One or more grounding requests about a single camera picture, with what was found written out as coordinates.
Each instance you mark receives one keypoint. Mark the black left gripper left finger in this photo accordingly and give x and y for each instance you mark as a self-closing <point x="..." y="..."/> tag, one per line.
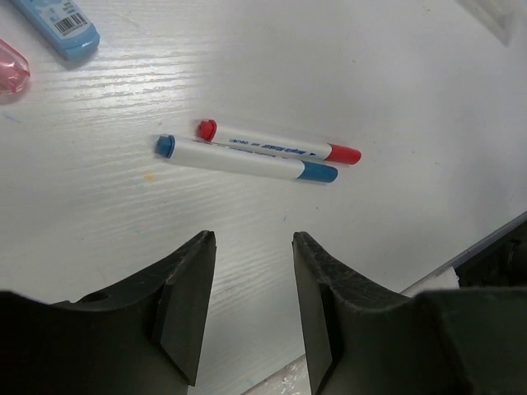
<point x="141" y="335"/>

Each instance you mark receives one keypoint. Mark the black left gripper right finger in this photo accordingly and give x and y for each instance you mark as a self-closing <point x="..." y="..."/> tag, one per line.
<point x="361" y="338"/>

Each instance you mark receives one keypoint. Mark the blue whiteboard marker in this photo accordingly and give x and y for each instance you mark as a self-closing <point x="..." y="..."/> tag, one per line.
<point x="201" y="155"/>

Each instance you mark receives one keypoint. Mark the blue highlighter pen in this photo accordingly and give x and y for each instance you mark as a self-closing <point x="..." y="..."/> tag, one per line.
<point x="63" y="25"/>

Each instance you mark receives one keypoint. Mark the pink highlighter pen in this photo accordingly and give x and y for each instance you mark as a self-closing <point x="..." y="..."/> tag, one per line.
<point x="15" y="70"/>

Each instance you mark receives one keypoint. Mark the white compartment organizer tray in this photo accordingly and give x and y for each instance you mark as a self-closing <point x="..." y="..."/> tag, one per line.
<point x="500" y="17"/>

